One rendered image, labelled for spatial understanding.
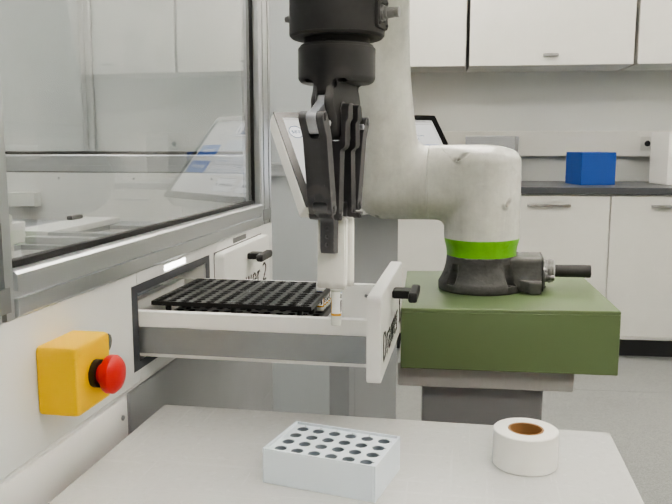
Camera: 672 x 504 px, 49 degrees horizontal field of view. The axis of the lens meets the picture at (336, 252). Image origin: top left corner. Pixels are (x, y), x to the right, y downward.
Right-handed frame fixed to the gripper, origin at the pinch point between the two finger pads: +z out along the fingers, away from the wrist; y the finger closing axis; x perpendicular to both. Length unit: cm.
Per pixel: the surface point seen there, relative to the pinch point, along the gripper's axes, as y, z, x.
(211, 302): 17.4, 10.3, 25.1
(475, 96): 389, -45, 65
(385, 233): 127, 12, 36
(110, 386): -9.4, 13.7, 20.7
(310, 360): 15.2, 16.1, 9.5
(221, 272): 40, 10, 37
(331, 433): 4.8, 20.9, 2.3
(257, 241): 60, 7, 41
